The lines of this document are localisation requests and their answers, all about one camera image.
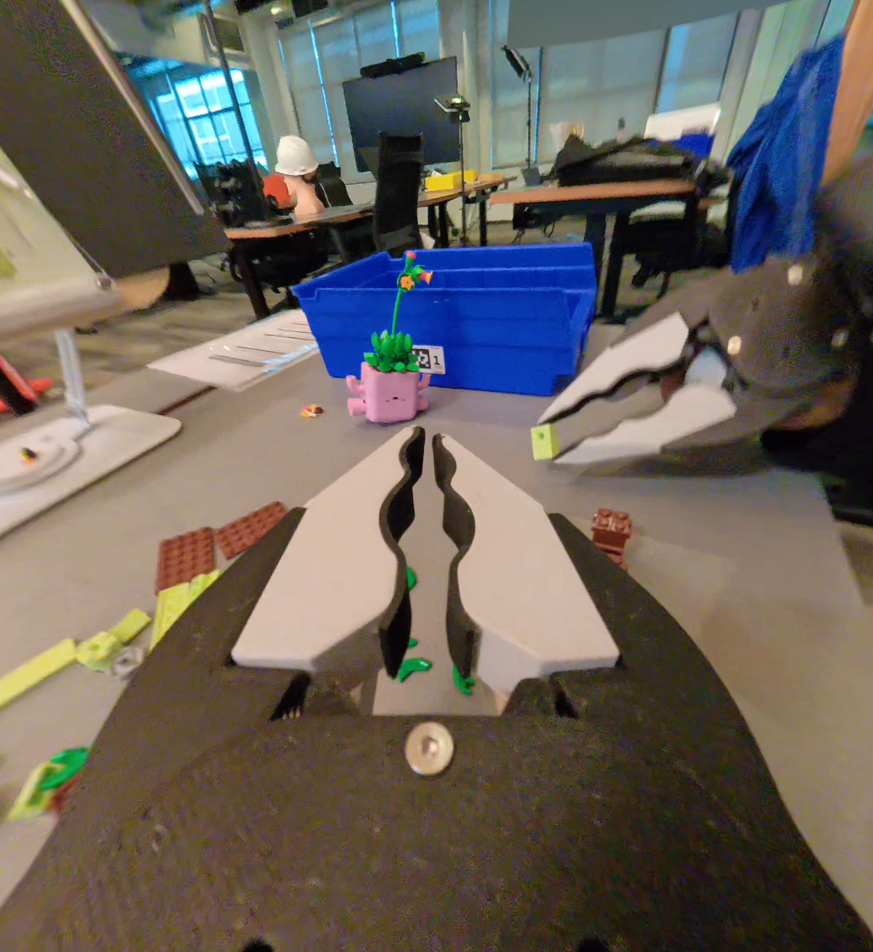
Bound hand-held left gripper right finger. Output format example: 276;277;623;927
431;433;621;715

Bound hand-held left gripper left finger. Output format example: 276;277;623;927
230;426;428;714

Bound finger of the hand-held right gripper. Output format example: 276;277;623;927
554;383;740;468
538;312;694;427

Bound brown brick assembly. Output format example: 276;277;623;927
591;509;634;570

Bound person's right hand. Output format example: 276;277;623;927
775;375;858;434

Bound brown studded plate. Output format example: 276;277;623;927
155;527;219;594
215;501;289;560

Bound scattered green leaf pieces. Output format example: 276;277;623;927
38;567;476;791

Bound blue plastic bin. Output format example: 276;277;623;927
291;241;597;397

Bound blue cloth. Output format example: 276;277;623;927
727;33;848;275

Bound wooden office desk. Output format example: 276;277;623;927
489;178;705;321
224;175;515;321

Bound black bag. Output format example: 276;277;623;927
553;134;705;187

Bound pink brick flower pot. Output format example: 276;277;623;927
346;250;434;425

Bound white box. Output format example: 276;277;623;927
643;104;722;159

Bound white printed sheet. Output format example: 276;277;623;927
148;307;320;393

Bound white book stand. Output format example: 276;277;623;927
0;271;183;560

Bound black office chair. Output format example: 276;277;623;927
372;132;429;257

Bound black light stand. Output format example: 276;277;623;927
502;45;543;174

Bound scattered lime green bricks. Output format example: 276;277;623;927
0;569;222;849

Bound black monitor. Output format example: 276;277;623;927
342;56;460;174

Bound wooden post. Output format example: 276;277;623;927
823;0;873;187

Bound black camera tripod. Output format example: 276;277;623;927
435;95;475;246

